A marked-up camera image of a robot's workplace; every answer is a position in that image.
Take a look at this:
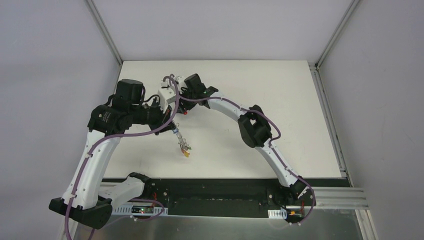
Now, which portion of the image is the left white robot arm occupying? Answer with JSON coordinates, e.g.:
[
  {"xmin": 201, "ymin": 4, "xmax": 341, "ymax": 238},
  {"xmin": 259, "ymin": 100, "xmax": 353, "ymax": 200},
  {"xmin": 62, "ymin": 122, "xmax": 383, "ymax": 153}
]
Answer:
[{"xmin": 48, "ymin": 75, "xmax": 181, "ymax": 230}]

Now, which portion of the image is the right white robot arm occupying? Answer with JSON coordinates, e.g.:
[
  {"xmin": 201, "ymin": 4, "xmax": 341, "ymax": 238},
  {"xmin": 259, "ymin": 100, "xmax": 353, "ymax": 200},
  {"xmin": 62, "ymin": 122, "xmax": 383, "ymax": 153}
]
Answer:
[{"xmin": 175, "ymin": 73, "xmax": 311, "ymax": 205}]

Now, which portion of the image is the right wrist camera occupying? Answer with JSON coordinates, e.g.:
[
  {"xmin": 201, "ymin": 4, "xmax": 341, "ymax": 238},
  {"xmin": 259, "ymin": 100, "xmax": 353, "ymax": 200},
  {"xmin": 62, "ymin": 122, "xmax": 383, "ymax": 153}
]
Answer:
[{"xmin": 160, "ymin": 74, "xmax": 186, "ymax": 88}]

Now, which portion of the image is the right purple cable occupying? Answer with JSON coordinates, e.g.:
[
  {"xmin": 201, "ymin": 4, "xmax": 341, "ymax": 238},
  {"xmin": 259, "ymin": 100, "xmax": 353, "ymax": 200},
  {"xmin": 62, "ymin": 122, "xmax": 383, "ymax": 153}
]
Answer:
[{"xmin": 168, "ymin": 74, "xmax": 317, "ymax": 227}]

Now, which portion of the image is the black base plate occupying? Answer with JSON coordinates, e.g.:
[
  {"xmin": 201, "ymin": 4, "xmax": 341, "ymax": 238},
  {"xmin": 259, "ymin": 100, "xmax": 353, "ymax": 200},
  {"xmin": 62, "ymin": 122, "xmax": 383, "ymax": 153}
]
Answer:
[{"xmin": 139, "ymin": 178, "xmax": 314, "ymax": 218}]

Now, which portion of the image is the left white cable duct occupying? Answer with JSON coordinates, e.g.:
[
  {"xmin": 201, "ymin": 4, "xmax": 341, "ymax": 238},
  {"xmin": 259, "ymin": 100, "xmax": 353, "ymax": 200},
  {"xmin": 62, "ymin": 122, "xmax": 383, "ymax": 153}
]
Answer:
[{"xmin": 111, "ymin": 203, "xmax": 168, "ymax": 217}]

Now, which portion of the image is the white cable duct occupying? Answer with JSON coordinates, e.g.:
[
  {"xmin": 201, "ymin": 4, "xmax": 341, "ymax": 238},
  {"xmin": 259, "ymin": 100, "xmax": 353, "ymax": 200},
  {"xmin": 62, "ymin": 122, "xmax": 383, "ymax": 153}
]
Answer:
[
  {"xmin": 267, "ymin": 208, "xmax": 288, "ymax": 220},
  {"xmin": 111, "ymin": 203, "xmax": 168, "ymax": 217}
]

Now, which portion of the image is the right white cable duct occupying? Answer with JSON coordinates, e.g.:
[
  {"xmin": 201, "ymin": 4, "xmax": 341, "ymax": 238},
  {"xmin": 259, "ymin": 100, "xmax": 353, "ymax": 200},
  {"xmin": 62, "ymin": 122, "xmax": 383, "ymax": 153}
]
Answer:
[{"xmin": 267, "ymin": 208, "xmax": 288, "ymax": 220}]

